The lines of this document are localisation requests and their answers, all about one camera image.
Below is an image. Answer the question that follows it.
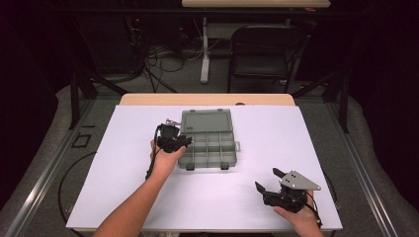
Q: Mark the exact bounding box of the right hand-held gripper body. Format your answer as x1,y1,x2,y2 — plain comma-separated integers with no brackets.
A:
262,170,322,213

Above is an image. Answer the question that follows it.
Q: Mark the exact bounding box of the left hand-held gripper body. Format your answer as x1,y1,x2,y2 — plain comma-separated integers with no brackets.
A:
155,118,186,154

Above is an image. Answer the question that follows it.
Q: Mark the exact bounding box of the grey plastic compartment box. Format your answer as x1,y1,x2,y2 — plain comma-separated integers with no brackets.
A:
177,109,242,172

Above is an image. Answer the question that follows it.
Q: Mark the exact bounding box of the person's left hand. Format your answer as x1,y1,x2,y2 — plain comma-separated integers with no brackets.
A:
149,139,188,182

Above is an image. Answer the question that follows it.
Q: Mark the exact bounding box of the person's right hand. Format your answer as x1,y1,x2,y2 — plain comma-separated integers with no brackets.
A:
273,190,323,231

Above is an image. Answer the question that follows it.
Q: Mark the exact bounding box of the white board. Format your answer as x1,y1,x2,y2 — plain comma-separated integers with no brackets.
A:
65,104,344,231

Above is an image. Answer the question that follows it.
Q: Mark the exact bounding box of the wooden table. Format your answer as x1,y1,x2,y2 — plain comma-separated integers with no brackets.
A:
119,93,296,108

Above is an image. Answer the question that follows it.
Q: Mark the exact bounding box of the white desk leg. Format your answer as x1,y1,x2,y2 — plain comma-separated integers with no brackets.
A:
200,17,211,85

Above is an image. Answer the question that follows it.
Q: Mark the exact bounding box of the black folding chair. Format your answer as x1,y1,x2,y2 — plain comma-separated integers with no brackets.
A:
226,24,312,94

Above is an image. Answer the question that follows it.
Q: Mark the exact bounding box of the left hand-held gripper cable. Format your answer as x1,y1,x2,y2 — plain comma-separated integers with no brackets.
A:
144,123,166,182

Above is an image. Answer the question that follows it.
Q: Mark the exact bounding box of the hand-held gripper cable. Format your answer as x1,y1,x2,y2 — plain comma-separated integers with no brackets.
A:
144,123,166,182
303,192,324,229

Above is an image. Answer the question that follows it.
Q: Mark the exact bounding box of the right hand-held gripper cable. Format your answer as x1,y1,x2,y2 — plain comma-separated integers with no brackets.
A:
303,192,324,229

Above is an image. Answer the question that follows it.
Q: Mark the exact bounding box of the aluminium rail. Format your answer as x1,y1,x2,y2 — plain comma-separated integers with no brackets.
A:
4,98,97,237
327,102,400,237

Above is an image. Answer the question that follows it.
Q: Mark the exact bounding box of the bundle of floor cables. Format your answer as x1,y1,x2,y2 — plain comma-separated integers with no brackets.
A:
143,40,203,74

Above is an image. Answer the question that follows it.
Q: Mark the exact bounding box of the black metal frame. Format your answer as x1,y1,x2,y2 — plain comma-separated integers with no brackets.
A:
291,69,351,134
68,69,130,130

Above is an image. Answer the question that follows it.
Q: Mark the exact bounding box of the black floor cable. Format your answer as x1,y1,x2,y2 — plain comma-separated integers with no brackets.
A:
57,150,99,229

